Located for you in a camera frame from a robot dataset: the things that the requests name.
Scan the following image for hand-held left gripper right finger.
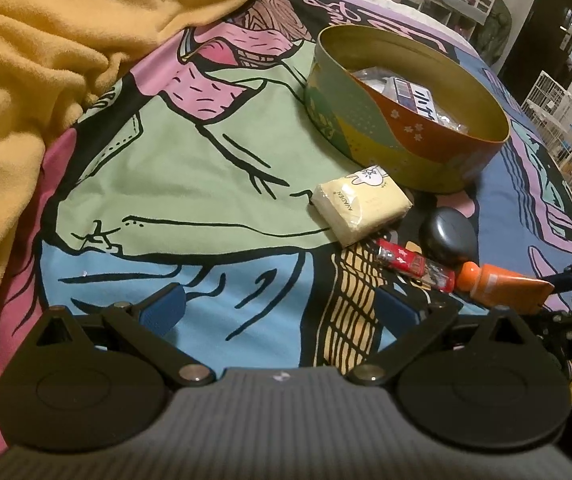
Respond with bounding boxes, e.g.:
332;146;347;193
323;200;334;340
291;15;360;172
347;287;535;387

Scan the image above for green jacket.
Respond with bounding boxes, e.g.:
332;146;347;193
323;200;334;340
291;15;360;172
470;0;514;64

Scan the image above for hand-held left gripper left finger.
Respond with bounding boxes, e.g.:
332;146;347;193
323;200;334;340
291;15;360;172
30;282;215;389

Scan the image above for white striped box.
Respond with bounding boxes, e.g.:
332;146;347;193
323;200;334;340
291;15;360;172
385;76;440;122

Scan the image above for orange tube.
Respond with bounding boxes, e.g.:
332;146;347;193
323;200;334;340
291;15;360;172
453;261;557;314

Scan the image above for dark door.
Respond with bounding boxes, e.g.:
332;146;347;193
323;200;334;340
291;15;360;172
496;0;572;107

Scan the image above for colourful printed blanket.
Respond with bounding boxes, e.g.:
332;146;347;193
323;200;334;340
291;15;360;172
0;0;572;466

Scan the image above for yellow fleece blanket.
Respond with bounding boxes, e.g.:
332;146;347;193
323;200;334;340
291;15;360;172
0;0;287;342

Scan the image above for cream tissue packet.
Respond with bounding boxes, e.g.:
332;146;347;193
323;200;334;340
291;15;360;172
310;165;415;247

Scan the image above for black round case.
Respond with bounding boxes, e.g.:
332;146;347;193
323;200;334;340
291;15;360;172
418;206;478;266

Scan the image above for round decorated tin container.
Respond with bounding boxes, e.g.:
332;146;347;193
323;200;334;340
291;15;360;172
303;24;511;195

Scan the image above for red clear packet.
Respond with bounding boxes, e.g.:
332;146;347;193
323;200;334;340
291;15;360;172
373;238;457;294

